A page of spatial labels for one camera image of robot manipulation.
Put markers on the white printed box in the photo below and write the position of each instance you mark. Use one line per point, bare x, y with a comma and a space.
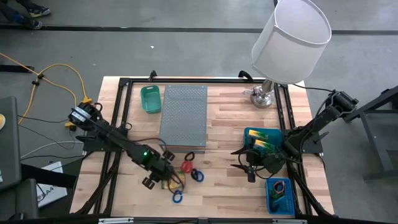
51, 189

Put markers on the green plastic bin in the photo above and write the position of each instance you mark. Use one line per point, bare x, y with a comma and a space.
151, 101

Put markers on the green rubber band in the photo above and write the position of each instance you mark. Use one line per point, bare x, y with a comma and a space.
275, 194

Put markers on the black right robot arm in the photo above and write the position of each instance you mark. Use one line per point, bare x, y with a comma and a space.
326, 116

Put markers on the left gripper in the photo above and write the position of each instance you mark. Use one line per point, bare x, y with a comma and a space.
157, 166

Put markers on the Crayola crayon box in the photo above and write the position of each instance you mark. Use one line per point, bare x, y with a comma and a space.
264, 145
258, 133
181, 179

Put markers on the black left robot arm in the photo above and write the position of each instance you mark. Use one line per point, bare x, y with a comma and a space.
115, 137

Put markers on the person's foot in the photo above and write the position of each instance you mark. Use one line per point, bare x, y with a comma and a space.
38, 12
32, 23

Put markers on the dark grey cabinet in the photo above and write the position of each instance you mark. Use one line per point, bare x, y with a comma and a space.
9, 149

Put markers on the grey perforated metal shelf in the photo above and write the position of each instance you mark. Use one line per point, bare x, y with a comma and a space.
183, 118

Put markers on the teal plastic bin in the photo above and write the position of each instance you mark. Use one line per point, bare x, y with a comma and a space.
275, 134

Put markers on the black aluminium table frame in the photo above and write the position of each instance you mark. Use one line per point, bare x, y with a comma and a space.
217, 80

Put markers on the dark grey metal stand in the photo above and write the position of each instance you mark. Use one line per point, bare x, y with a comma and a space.
377, 137

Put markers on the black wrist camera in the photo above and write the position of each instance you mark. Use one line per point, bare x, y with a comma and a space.
251, 176

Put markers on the blue perforated plastic basket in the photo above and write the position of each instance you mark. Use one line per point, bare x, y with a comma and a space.
287, 202

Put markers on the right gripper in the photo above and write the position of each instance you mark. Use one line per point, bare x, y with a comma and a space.
270, 161

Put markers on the silver lamp with white shade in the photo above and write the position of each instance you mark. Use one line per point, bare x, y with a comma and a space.
289, 43

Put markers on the person's leg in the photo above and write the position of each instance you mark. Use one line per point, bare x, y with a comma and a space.
12, 14
26, 3

